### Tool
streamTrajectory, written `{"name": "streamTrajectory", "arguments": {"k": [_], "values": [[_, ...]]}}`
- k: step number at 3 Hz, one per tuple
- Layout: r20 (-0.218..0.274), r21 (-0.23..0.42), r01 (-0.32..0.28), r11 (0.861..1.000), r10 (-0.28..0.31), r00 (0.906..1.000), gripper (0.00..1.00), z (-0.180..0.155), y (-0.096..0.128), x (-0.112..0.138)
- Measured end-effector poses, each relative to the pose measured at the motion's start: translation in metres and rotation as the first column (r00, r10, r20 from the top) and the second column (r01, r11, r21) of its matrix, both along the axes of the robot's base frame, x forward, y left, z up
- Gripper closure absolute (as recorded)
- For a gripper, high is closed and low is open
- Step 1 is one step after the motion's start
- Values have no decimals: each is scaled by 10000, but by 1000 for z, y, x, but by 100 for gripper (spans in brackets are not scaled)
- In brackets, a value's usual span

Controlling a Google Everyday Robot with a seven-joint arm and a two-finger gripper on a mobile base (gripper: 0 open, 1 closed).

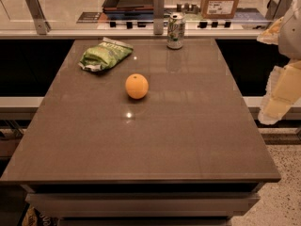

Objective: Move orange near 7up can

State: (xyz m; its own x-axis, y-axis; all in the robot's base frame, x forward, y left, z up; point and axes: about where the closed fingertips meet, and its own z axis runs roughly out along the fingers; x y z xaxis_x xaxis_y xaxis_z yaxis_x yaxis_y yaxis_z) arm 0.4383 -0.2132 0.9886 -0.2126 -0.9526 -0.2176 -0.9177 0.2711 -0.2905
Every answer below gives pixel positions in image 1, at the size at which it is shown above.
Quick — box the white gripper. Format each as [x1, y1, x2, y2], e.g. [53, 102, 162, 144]
[257, 0, 301, 125]

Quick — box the orange fruit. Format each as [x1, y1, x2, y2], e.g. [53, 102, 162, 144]
[125, 73, 149, 100]

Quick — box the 7up soda can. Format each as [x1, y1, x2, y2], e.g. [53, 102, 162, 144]
[167, 12, 185, 49]

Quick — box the cardboard box with label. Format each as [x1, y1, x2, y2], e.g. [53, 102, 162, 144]
[200, 0, 239, 19]

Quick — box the green chip bag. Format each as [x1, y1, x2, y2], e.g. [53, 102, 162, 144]
[78, 38, 134, 73]

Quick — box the snack bag under table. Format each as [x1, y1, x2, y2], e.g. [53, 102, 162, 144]
[22, 206, 55, 226]

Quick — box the right metal railing post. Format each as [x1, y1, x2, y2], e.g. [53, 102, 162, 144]
[265, 0, 293, 21]

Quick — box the metal railing post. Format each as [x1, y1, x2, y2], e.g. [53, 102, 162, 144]
[25, 0, 51, 35]
[265, 0, 293, 21]
[153, 0, 165, 35]

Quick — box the middle metal railing post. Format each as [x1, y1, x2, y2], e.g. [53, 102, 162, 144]
[153, 0, 165, 35]

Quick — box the left metal railing post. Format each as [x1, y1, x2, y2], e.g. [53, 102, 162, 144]
[25, 0, 51, 35]

